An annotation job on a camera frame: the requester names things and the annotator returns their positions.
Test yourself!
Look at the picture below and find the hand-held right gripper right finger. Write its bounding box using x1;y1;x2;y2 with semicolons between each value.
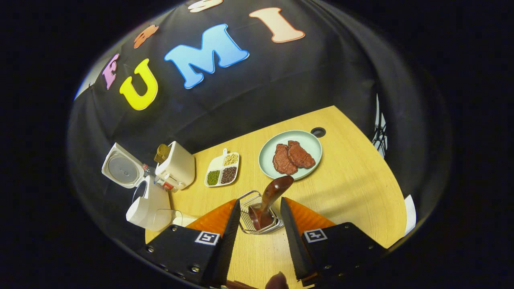
280;197;388;285

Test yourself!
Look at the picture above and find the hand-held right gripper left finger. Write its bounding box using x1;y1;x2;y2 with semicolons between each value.
139;199;241;287

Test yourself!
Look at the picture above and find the metal wire chopstick holder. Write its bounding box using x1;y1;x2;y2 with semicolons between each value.
237;190;284;235

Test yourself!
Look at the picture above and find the brown wooden spoon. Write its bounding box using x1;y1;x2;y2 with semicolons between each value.
248;175;295;230

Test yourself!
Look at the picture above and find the clear rice container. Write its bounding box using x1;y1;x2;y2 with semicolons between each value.
155;209;198;230

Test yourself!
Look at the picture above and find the white rice cooker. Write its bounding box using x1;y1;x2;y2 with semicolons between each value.
101;142;173;232

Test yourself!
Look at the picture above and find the white divided bean dish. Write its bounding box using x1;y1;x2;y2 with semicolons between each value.
204;149;241;188

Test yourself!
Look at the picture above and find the brown meat steak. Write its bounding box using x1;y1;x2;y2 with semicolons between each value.
272;144;299;176
288;140;316;169

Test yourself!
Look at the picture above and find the clear water bottle red label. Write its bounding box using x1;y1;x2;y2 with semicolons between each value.
143;165;177;193

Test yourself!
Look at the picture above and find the white toaster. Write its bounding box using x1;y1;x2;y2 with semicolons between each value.
155;141;196;191

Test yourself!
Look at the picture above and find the pale green plate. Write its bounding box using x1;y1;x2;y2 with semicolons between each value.
258;130;323;181

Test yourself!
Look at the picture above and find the brown bread slice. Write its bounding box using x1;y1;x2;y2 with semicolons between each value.
154;144;171;164

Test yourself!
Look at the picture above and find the white wire frame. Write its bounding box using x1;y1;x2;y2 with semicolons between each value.
371;94;388;159

